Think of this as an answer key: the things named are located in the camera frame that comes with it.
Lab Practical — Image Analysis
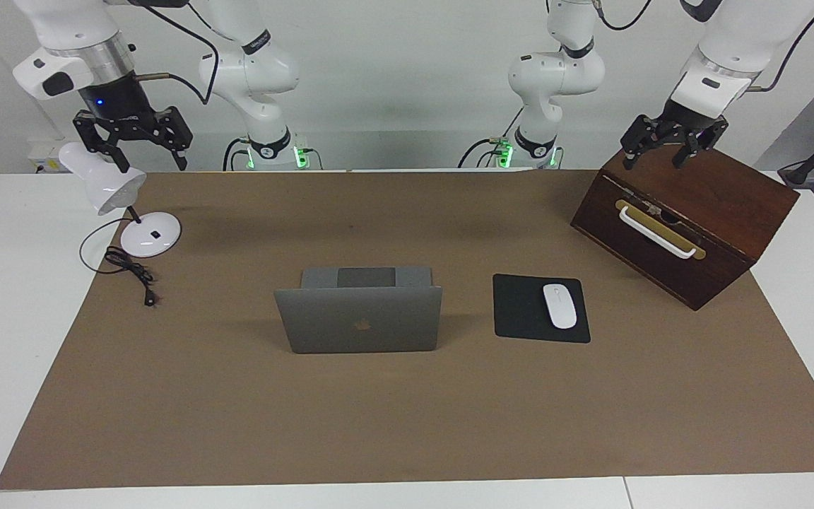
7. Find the brass handle plate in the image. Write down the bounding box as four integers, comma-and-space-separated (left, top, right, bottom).
615, 199, 707, 261

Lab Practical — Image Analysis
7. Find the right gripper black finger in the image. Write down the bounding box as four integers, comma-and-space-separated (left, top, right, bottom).
73, 111, 130, 174
156, 106, 193, 171

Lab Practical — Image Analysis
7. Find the dark wooden box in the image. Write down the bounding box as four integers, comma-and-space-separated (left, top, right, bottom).
570, 145, 801, 312

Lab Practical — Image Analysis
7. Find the grey aluminium laptop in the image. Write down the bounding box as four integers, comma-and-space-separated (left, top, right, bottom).
273, 266, 444, 354

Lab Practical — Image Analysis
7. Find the brown table mat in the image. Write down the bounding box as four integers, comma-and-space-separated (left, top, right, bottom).
0, 170, 814, 491

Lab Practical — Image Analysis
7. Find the white box handle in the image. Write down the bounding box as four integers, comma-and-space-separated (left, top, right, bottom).
619, 205, 699, 259

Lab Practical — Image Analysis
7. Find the black right arm base cable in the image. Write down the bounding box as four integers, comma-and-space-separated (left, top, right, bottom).
222, 138, 249, 171

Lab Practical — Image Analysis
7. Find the white round lamp base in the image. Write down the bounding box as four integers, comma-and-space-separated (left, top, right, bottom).
59, 141, 182, 258

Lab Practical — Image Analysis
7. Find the black left arm base cable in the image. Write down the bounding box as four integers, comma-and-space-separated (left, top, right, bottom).
458, 106, 525, 169

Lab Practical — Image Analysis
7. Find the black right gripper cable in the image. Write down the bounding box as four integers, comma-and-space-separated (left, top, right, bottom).
131, 0, 220, 105

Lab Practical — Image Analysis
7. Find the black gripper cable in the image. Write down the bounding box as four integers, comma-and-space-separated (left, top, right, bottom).
745, 0, 814, 93
131, 0, 220, 105

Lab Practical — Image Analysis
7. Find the black arm base cable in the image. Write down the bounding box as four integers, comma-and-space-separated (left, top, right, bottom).
458, 106, 525, 169
222, 138, 249, 171

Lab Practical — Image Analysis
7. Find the black lamp power cable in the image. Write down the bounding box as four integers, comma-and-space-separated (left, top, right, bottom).
79, 218, 160, 308

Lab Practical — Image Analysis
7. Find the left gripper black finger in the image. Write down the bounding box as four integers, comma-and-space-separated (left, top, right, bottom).
673, 117, 729, 169
621, 115, 662, 170

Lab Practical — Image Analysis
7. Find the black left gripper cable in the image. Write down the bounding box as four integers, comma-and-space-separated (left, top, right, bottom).
745, 0, 814, 93

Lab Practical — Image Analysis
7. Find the white computer mouse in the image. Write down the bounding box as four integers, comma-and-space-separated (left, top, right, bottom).
543, 283, 578, 330

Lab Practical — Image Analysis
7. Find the white wall socket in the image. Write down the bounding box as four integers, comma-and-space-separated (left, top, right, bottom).
29, 140, 61, 174

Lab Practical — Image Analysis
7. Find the black mouse pad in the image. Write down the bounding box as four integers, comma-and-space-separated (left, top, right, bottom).
492, 274, 591, 344

